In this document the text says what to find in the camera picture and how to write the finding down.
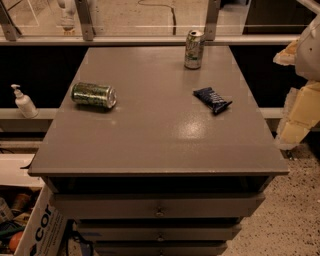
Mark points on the drawer knob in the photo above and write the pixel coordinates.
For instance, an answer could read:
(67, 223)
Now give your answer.
(159, 212)
(160, 238)

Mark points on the upright white green can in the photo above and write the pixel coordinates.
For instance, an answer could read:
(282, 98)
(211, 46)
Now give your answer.
(194, 49)

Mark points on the white pump lotion bottle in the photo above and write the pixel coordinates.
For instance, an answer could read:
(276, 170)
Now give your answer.
(24, 103)

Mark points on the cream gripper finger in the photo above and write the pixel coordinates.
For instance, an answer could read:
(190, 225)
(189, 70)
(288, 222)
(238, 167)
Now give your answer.
(301, 113)
(287, 56)

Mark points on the grey drawer cabinet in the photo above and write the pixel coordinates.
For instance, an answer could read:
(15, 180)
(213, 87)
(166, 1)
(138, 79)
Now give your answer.
(160, 146)

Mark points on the blue rxbar blueberry wrapper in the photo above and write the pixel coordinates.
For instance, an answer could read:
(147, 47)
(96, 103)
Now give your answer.
(212, 99)

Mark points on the top drawer knob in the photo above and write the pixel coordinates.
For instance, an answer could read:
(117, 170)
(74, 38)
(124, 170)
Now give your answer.
(159, 212)

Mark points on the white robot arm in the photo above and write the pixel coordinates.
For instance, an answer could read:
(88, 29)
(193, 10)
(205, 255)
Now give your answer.
(308, 52)

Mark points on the orange ball in box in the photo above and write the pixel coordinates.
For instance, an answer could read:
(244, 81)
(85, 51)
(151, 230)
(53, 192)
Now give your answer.
(14, 241)

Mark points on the white cardboard box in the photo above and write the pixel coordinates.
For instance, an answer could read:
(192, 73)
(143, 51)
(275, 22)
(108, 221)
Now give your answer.
(43, 234)

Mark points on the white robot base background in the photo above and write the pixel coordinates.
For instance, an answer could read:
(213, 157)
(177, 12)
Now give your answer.
(68, 10)

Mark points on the green can sideways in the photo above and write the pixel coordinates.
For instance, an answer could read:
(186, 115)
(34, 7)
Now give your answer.
(94, 95)

